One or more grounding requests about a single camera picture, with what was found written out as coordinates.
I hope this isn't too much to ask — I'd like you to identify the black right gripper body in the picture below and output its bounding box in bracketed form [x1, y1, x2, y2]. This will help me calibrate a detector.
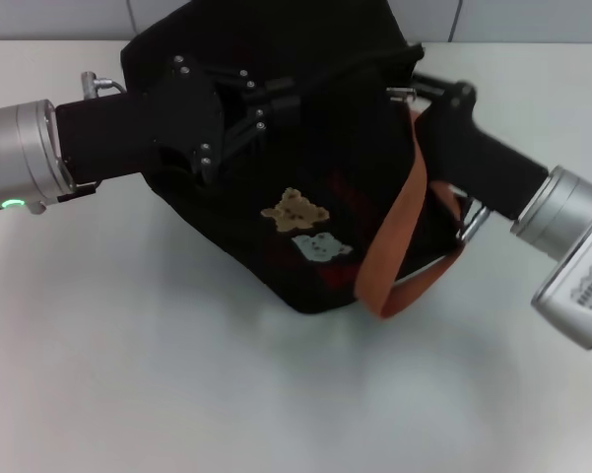
[416, 83, 551, 219]

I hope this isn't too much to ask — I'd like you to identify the black bag with orange straps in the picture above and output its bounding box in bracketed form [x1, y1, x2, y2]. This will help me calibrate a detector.
[119, 0, 469, 321]

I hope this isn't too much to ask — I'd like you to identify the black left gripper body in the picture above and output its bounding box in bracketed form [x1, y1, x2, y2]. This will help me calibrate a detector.
[54, 54, 226, 191]

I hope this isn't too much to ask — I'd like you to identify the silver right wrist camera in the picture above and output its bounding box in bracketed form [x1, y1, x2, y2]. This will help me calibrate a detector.
[530, 211, 592, 351]

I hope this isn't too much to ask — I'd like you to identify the right gripper cable plug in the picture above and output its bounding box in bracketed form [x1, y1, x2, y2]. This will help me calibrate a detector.
[455, 194, 493, 243]

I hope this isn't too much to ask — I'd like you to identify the gripper cable plug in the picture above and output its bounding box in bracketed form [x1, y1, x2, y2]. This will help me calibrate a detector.
[455, 194, 493, 243]
[81, 72, 128, 100]

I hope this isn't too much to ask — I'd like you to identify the left gripper cable plug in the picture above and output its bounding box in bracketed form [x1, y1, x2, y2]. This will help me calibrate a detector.
[81, 72, 128, 100]

